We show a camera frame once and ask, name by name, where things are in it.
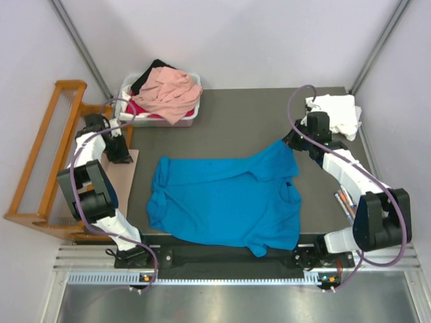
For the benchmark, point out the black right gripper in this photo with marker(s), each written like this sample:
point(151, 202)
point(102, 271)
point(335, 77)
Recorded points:
point(290, 140)

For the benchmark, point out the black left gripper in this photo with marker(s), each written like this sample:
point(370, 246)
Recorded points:
point(118, 152)

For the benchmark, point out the blue t shirt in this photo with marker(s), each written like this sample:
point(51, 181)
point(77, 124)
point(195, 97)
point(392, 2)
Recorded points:
point(239, 202)

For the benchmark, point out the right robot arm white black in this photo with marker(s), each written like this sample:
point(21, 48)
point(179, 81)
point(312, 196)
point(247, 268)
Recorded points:
point(383, 214)

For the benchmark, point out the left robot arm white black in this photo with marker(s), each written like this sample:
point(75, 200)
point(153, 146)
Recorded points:
point(90, 195)

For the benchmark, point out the folded white t shirts stack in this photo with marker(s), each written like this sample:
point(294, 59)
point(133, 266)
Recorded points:
point(343, 112)

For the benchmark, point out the pink cardboard sheet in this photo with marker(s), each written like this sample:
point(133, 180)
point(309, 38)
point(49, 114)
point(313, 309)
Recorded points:
point(121, 177)

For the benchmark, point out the red t shirt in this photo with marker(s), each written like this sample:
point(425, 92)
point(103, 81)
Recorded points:
point(133, 108)

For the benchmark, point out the black t shirt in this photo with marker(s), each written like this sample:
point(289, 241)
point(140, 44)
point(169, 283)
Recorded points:
point(136, 86)

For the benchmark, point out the white plastic laundry bin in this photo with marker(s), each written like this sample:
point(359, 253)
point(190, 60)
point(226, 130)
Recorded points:
point(126, 95)

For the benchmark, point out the pink t shirt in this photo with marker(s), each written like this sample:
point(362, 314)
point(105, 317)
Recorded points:
point(170, 93)

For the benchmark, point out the markers on table edge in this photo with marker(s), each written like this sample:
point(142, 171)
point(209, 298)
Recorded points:
point(346, 203)

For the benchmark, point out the wooden drying rack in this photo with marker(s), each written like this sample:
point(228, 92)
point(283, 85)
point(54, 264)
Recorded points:
point(38, 203)

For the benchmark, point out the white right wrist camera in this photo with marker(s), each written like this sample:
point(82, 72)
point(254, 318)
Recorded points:
point(312, 107)

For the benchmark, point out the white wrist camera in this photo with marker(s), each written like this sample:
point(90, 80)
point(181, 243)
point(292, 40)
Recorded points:
point(115, 129)
point(312, 107)

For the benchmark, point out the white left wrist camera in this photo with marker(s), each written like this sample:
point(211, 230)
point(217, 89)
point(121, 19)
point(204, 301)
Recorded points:
point(115, 129)

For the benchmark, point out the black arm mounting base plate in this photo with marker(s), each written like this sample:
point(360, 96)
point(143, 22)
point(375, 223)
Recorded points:
point(302, 256)

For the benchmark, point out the white slotted cable duct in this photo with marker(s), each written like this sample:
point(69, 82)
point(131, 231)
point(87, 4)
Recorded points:
point(142, 279)

